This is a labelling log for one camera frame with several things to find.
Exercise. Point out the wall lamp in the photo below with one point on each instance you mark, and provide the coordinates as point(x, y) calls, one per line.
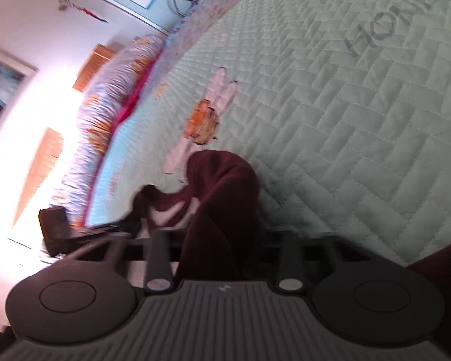
point(64, 0)

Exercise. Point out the framed wedding photo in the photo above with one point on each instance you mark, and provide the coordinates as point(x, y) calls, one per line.
point(0, 90)

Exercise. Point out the bee printed green quilt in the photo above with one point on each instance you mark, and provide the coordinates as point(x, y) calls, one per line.
point(342, 120)

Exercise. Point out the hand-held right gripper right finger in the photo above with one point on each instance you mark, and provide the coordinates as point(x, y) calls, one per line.
point(291, 255)

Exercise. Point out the electric fan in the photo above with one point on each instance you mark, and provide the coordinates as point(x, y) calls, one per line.
point(184, 2)

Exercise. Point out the maroon garment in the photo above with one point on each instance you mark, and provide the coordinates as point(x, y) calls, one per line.
point(225, 203)

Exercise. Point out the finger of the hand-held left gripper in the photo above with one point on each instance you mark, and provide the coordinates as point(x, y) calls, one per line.
point(105, 231)

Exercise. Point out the red hanging ornament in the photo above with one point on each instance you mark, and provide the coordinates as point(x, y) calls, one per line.
point(92, 13)

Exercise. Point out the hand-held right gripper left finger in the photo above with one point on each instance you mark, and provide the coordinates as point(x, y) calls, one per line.
point(159, 255)

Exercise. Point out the wooden headboard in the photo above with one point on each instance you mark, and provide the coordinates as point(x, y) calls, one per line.
point(45, 161)

